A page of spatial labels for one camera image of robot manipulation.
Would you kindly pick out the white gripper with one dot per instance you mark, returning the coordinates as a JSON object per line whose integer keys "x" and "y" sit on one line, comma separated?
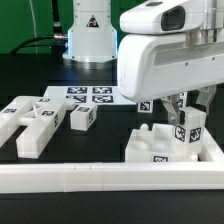
{"x": 172, "y": 46}

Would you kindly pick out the white chair seat part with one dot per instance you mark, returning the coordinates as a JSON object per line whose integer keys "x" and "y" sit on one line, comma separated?
{"x": 161, "y": 145}

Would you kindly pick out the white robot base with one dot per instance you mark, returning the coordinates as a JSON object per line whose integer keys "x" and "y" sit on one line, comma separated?
{"x": 91, "y": 38}

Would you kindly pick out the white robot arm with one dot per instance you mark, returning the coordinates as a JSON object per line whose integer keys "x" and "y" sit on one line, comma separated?
{"x": 172, "y": 46}

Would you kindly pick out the white chair back part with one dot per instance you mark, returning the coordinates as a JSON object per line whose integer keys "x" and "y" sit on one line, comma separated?
{"x": 41, "y": 117}

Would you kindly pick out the white L-shaped obstacle fence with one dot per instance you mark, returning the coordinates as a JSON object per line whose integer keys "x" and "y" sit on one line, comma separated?
{"x": 75, "y": 177}

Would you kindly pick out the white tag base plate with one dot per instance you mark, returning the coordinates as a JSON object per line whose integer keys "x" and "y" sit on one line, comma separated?
{"x": 102, "y": 95}

